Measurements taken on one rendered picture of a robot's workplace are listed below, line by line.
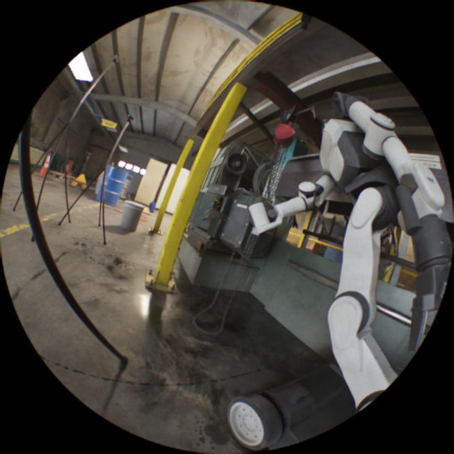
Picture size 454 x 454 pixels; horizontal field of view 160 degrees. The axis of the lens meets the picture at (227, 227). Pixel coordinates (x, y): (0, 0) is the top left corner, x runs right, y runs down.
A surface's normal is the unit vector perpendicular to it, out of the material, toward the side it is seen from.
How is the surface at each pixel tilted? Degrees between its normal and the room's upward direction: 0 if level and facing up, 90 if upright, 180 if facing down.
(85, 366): 0
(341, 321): 90
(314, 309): 90
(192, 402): 0
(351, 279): 90
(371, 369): 90
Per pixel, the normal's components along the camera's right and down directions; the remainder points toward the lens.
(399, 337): -0.83, -0.29
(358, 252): -0.87, 0.11
